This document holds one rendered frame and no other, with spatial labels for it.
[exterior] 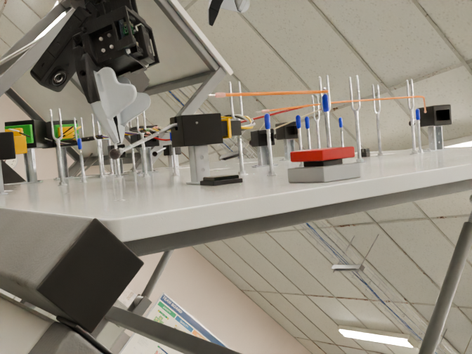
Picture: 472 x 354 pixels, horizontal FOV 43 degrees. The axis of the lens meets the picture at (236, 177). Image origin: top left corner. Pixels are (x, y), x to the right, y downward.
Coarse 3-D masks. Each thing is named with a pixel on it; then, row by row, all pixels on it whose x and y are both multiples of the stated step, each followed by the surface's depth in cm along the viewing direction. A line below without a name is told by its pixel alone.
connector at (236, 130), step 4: (240, 120) 81; (224, 124) 79; (232, 124) 80; (236, 124) 80; (240, 124) 81; (224, 128) 79; (232, 128) 80; (236, 128) 80; (240, 128) 81; (224, 132) 79; (232, 132) 80; (236, 132) 80; (240, 132) 81
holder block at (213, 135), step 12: (180, 120) 76; (192, 120) 76; (204, 120) 77; (216, 120) 78; (180, 132) 77; (192, 132) 76; (204, 132) 77; (216, 132) 78; (180, 144) 77; (192, 144) 76; (204, 144) 77
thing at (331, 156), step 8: (296, 152) 64; (304, 152) 63; (312, 152) 62; (320, 152) 61; (328, 152) 62; (336, 152) 63; (344, 152) 63; (352, 152) 64; (296, 160) 64; (304, 160) 64; (312, 160) 63; (320, 160) 62; (328, 160) 63; (336, 160) 64
